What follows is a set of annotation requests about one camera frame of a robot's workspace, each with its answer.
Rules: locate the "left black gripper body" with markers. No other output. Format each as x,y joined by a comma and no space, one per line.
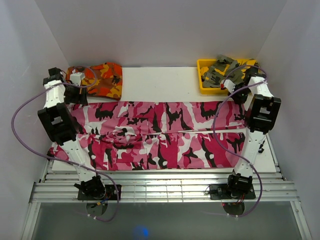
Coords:
72,94

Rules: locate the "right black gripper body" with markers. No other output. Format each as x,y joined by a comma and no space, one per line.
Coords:
241,96

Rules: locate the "pink camouflage trousers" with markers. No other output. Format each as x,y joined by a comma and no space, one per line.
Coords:
135,135

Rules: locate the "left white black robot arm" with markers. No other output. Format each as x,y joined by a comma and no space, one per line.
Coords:
63,129

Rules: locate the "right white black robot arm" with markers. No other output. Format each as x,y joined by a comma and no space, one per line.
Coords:
259,119

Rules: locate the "green yellow camouflage trousers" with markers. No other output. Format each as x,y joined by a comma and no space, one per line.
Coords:
212,74

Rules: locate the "orange camouflage folded trousers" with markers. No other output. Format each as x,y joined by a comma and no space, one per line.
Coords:
109,83

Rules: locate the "yellow plastic bin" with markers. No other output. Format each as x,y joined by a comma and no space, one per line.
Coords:
218,91

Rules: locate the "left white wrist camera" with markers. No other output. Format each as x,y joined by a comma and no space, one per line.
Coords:
76,78

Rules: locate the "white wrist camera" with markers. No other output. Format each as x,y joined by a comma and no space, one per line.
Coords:
229,85
76,78

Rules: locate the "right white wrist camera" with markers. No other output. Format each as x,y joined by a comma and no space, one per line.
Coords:
229,85

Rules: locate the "aluminium rail frame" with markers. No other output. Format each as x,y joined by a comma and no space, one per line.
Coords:
163,186

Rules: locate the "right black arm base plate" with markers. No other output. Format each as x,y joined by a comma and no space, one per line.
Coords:
221,192

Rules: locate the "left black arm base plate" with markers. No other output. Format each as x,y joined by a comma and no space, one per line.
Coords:
109,192

